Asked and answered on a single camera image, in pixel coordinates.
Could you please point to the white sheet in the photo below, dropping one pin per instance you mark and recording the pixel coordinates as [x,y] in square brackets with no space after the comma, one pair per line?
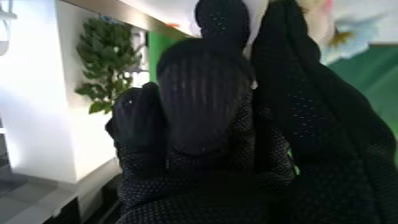
[171,11]

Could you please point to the green leafy plant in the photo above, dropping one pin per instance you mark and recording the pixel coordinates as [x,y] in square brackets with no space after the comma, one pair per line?
[107,60]

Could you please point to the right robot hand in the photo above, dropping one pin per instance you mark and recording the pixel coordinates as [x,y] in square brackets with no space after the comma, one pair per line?
[237,160]

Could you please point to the pale blue flower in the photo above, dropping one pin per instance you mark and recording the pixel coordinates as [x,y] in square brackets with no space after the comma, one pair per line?
[356,36]

